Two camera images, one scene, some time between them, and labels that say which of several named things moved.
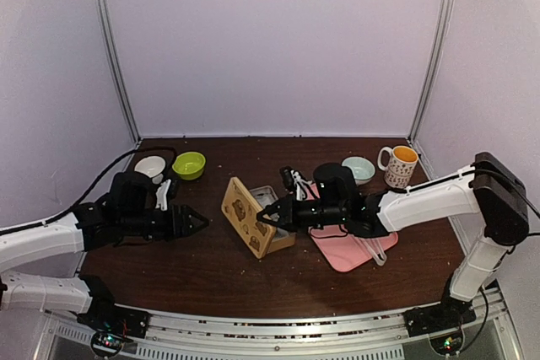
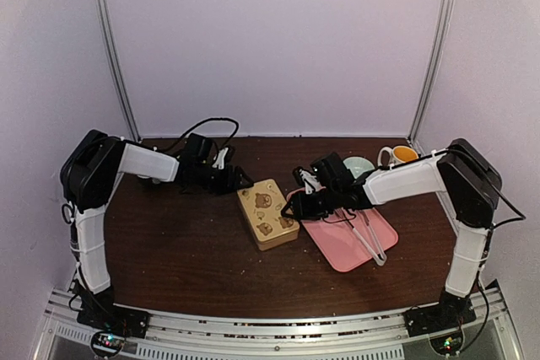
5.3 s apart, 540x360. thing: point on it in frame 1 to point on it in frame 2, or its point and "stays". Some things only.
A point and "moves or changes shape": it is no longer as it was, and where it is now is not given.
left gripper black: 186,228 to 231,185
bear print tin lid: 240,209 moves or changes shape
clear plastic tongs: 375,250 stays
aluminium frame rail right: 439,47 stays
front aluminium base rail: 175,335 stays
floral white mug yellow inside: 402,162 stays
